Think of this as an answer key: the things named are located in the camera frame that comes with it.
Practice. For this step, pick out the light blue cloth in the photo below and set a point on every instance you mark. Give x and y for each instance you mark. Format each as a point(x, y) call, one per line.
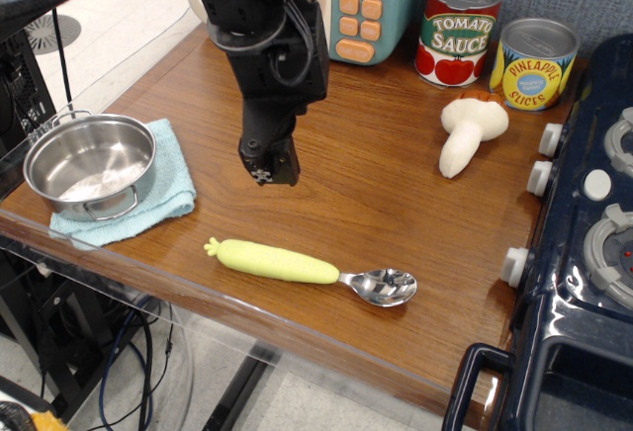
point(172, 195)

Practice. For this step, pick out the stainless steel pot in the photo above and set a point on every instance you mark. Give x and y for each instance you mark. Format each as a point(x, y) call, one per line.
point(93, 168)

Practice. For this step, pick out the black side table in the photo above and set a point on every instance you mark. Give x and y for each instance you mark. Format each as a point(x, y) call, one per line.
point(29, 16)

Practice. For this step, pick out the toy microwave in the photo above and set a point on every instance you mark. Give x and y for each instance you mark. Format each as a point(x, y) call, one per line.
point(366, 6)

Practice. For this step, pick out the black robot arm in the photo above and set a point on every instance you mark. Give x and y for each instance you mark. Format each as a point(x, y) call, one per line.
point(277, 51)

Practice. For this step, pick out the white stove knob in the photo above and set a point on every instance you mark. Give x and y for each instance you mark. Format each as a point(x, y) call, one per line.
point(550, 139)
point(539, 177)
point(513, 265)

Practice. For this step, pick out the tomato sauce can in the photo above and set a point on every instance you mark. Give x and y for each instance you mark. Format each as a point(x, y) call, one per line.
point(454, 40)

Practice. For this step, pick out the plush white mushroom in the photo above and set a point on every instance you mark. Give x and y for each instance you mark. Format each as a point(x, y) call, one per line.
point(472, 118)

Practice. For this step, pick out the spoon with green handle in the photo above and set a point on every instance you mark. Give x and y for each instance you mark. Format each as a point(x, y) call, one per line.
point(384, 287)

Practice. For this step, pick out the pineapple slices can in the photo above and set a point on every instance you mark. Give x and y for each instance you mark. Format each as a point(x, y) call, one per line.
point(533, 63)

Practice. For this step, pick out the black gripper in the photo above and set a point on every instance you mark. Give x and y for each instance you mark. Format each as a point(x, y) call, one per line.
point(278, 72)

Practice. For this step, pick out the dark blue toy stove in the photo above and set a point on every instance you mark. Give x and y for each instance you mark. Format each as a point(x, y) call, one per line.
point(569, 364)

